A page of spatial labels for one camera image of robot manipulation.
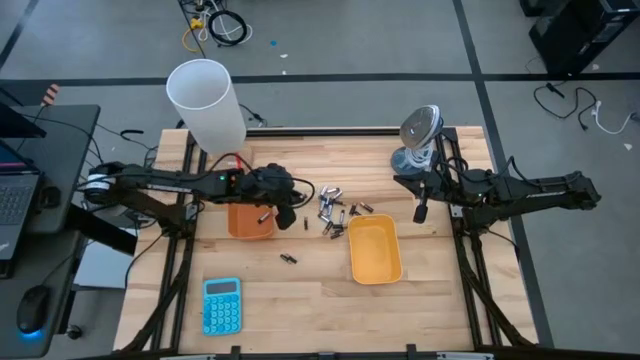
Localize small black puck device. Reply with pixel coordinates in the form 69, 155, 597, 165
39, 185, 62, 209

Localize black desk leg beam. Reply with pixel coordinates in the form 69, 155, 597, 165
64, 203, 139, 257

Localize black cable with plug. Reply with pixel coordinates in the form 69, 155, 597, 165
532, 81, 599, 133

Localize white cable with plug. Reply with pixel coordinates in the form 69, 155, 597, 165
591, 99, 637, 136

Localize power strip with plugs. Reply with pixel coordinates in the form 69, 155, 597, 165
179, 0, 224, 15

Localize yellow plastic bin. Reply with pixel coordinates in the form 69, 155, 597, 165
347, 213, 404, 286

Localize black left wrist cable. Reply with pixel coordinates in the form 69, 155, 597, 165
291, 176, 317, 209

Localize long black floor cable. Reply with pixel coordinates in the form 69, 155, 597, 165
177, 0, 208, 60

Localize black aluminium table frame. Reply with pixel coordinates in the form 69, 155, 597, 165
115, 126, 540, 360

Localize black coiled cable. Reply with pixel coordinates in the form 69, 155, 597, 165
207, 9, 249, 48

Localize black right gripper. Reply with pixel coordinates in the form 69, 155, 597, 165
394, 167, 480, 225

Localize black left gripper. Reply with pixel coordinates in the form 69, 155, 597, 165
248, 163, 297, 231

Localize dark grey desk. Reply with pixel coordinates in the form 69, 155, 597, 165
0, 103, 102, 236

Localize blue calculator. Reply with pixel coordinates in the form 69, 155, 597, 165
201, 277, 244, 337

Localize dark laptop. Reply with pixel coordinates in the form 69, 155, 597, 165
0, 139, 42, 279

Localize black monitor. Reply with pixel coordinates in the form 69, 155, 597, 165
0, 102, 47, 140

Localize coiled cables on floor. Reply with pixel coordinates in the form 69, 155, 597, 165
196, 0, 255, 47

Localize black computer mouse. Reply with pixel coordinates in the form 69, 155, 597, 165
15, 284, 52, 336

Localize orange plastic bin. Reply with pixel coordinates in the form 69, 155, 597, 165
227, 202, 277, 241

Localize white cylinder lamp wooden base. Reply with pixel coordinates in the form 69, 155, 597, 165
165, 58, 255, 170

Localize large black cabinet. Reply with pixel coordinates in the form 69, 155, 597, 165
528, 0, 640, 77

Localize black lamp cord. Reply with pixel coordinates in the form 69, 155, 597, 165
238, 103, 268, 129

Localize small grey desk fan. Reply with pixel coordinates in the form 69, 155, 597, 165
389, 103, 445, 178

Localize yellow cable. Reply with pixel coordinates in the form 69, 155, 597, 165
180, 16, 207, 54

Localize orange black striped marker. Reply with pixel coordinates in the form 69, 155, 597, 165
41, 83, 61, 107

